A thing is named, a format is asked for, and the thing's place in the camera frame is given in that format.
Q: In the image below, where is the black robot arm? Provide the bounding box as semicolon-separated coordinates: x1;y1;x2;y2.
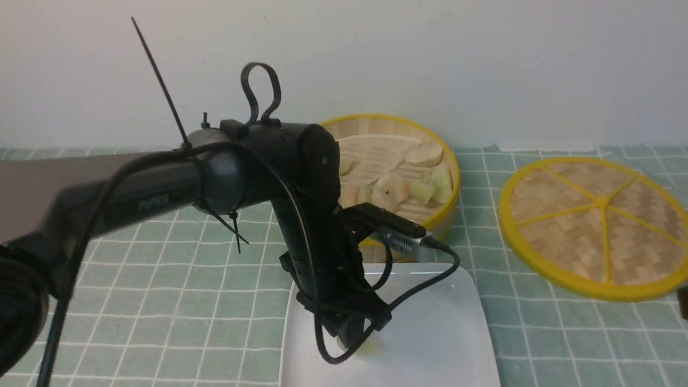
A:
1;120;391;379

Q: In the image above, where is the yellow-rimmed bamboo steamer basket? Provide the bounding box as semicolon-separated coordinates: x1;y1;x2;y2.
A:
322;113;460;240

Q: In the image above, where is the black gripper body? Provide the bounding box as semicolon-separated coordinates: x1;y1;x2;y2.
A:
273;197;391;348

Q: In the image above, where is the green dumpling right edge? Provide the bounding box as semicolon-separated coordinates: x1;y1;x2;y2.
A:
431;163;453;205

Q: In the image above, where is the green checkered tablecloth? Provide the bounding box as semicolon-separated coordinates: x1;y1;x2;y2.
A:
0;146;688;387

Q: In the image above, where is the white dumpling at back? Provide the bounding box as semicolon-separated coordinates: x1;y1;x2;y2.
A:
404;143;444;167

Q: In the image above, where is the small pink dumpling left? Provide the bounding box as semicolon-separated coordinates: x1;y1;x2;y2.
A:
339;184;360;209

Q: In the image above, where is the white square plate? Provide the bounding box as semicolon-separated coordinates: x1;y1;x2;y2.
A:
278;268;500;386

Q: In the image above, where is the green dumpling centre right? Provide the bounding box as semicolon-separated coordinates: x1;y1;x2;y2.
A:
408;181;435;206

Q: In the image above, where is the black cable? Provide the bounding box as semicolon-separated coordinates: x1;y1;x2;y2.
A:
35;141;462;387

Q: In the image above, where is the yellow-rimmed woven steamer lid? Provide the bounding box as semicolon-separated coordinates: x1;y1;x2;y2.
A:
497;156;687;302

